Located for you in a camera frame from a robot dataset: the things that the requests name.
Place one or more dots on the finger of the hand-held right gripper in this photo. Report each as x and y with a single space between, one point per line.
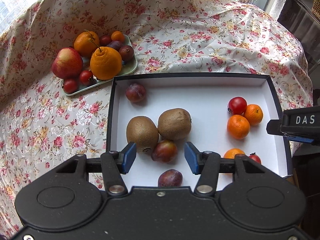
273 127

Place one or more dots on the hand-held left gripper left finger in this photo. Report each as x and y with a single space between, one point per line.
130 158

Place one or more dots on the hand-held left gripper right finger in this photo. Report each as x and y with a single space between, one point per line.
191 158

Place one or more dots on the brown kiwi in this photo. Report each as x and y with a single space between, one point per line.
174 124
142 133

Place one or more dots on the dark red plum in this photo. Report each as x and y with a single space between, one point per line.
164 150
126 52
135 93
170 178

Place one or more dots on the red cherry tomato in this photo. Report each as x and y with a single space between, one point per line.
86 77
237 105
70 85
255 158

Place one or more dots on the black box with white inside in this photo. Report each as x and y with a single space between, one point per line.
207 92

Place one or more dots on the small mandarin orange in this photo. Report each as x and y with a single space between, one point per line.
233 153
238 127
118 36
254 115

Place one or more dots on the light green tray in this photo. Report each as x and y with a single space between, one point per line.
127 68

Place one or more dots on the large orange with knobbed top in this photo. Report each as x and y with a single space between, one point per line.
106 65

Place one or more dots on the dark wooden cabinet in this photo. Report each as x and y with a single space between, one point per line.
300 17

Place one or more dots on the purple plum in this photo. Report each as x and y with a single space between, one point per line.
115 46

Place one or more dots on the red apple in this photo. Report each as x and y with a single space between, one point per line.
67 63

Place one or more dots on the wicker basket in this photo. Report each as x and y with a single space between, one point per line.
316 5

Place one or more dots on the small red plum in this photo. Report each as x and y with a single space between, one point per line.
105 40

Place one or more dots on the large round orange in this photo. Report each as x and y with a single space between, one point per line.
85 43

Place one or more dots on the floral tablecloth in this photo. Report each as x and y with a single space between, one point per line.
175 35

